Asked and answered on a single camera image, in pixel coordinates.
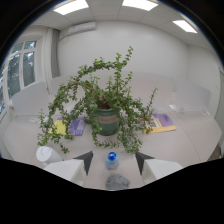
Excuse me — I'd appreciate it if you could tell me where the purple and yellow book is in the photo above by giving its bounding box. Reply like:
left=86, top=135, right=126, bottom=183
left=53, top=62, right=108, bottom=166
left=49, top=116, right=88, bottom=137

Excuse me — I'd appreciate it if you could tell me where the orange and purple book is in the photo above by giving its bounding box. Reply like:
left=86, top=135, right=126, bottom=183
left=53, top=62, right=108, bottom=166
left=142, top=113, right=177, bottom=135

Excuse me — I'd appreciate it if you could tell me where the white round container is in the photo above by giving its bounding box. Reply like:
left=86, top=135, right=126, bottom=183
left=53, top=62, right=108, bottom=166
left=35, top=145, right=64, bottom=167

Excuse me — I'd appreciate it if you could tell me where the grey crumpled cloth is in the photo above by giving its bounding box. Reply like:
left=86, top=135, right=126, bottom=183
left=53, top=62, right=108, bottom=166
left=105, top=173, right=131, bottom=191

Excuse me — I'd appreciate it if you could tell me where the blue capped small bottle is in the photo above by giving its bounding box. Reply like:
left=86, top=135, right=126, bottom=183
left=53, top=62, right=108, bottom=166
left=104, top=151, right=121, bottom=171

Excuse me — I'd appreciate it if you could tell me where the green ceramic plant pot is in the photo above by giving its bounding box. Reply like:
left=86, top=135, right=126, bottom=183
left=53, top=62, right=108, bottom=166
left=95, top=107, right=121, bottom=137

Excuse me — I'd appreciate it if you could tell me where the green leafy potted plant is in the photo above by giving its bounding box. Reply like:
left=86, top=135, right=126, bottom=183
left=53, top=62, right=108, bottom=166
left=36, top=46, right=159, bottom=155

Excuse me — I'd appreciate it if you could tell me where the clear acrylic divider panel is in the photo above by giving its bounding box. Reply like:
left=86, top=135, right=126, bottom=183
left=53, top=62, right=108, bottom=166
left=168, top=78, right=212, bottom=116

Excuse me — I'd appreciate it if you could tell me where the white desk divider panel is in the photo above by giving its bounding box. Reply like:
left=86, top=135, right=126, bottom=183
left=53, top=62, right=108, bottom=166
left=10, top=80, right=51, bottom=117

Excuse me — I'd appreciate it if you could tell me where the grey curtain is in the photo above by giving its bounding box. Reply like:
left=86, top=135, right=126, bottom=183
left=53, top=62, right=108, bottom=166
left=50, top=28, right=61, bottom=79

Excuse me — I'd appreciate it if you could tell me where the rectangular ceiling light panel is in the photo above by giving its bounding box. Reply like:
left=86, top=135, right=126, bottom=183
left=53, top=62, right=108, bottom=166
left=52, top=0, right=90, bottom=16
left=172, top=19, right=199, bottom=34
left=121, top=0, right=159, bottom=12

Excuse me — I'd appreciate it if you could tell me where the window with white frame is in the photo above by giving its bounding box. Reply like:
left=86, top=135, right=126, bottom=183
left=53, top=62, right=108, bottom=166
left=0, top=40, right=38, bottom=114

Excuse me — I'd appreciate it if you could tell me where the white wall air conditioner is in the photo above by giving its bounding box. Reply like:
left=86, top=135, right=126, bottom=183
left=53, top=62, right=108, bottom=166
left=59, top=21, right=97, bottom=41

